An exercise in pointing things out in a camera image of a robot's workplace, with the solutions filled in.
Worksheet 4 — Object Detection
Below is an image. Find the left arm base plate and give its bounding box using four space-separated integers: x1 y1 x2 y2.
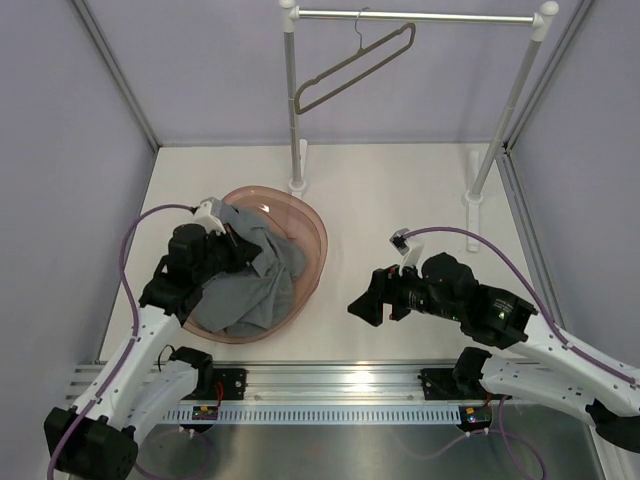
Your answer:
184 368 247 401

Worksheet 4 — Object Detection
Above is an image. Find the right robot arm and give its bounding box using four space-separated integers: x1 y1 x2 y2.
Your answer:
347 253 639 452

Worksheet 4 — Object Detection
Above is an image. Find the white slotted cable duct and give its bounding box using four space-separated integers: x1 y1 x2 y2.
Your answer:
159 405 461 425

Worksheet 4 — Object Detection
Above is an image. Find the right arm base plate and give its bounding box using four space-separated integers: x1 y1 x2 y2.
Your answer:
416 367 505 401

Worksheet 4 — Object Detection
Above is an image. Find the hanger with metal hook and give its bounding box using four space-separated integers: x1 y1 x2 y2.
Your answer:
293 7 417 115

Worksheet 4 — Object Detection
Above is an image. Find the aluminium mounting rail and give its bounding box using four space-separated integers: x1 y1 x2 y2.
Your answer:
67 363 551 407

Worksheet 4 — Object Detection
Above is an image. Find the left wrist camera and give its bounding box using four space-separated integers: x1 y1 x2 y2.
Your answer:
193 197 226 236

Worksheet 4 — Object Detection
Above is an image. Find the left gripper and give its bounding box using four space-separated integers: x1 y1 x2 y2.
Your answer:
194 222 261 283

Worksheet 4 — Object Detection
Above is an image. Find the clothes rack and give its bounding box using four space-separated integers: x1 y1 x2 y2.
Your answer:
279 1 559 252

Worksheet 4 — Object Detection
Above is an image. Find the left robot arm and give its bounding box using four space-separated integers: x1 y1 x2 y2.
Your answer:
44 223 262 479

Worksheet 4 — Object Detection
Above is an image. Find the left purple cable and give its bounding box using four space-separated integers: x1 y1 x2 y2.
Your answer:
47 203 219 479

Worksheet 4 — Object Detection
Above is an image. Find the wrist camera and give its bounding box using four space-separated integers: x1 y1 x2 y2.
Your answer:
193 197 226 236
389 229 424 276

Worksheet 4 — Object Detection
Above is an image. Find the grey shirt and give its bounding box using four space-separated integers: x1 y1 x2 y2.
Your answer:
192 199 307 338

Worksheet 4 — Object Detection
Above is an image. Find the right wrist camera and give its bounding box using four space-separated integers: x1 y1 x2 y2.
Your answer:
389 229 424 276

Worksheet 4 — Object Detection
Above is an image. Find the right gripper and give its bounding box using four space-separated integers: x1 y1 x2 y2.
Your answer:
348 255 463 326

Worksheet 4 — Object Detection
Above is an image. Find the pink plastic basin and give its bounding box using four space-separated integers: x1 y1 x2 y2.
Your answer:
184 186 328 344

